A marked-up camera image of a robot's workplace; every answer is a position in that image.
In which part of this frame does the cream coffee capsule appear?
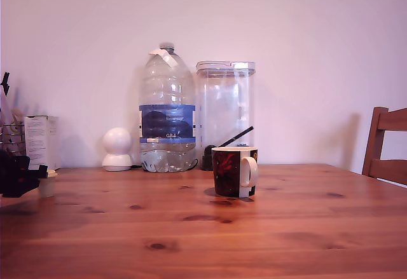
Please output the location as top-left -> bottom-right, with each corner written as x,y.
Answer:
38,169 -> 59,198

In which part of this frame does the dark patterned coffee mug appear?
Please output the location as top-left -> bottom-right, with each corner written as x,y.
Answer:
210,146 -> 259,199

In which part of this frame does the white printed carton box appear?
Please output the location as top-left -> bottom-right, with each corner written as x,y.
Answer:
24,115 -> 62,171

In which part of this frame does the large clear water bottle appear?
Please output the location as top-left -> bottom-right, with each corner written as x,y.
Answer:
138,41 -> 197,174

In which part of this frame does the small dark jar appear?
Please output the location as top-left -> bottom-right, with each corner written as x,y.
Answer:
200,144 -> 217,172

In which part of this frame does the clear plastic lidded container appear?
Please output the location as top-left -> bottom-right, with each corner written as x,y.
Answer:
195,60 -> 257,169

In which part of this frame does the black pen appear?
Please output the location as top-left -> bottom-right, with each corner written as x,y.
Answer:
219,125 -> 255,148

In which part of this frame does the wooden chair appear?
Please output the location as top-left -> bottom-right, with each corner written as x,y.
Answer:
361,106 -> 407,187

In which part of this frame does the wire basket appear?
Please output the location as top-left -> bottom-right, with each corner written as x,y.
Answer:
0,125 -> 27,158

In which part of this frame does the small white round camera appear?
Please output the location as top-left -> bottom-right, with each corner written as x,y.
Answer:
101,126 -> 134,172

